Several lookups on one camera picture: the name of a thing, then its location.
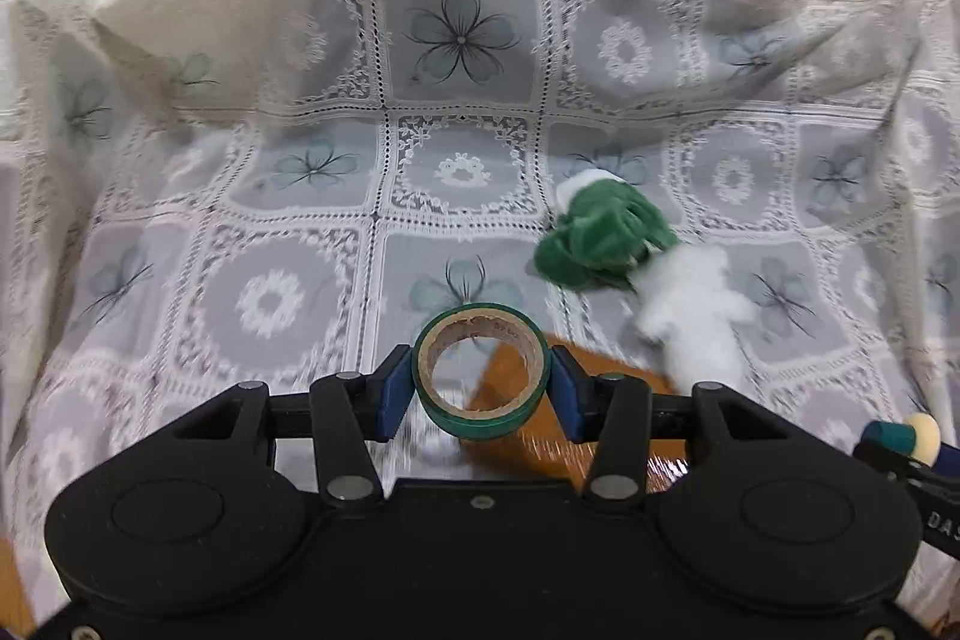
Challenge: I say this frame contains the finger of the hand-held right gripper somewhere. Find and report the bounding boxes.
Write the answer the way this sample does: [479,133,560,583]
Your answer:
[853,439,960,506]

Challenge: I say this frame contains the green velvet scrunchie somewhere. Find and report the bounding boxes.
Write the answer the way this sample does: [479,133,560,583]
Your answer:
[534,175,680,292]

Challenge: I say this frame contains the brown leather wallet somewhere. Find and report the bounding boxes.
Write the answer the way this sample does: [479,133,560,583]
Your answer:
[450,331,695,491]

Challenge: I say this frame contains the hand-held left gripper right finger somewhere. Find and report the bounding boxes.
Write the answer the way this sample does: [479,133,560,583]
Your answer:
[551,346,785,504]

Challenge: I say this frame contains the yellow makeup sponge teal handle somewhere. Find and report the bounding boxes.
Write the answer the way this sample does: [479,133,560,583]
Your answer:
[859,413,942,467]

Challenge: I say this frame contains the white lace floral cloth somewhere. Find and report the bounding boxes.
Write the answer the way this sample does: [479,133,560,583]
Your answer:
[0,0,960,611]

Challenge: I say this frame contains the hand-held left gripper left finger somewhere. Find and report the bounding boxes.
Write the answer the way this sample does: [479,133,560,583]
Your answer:
[172,344,415,510]

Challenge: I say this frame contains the green tape roll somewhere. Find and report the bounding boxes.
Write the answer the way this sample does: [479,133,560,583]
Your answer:
[414,302,554,441]

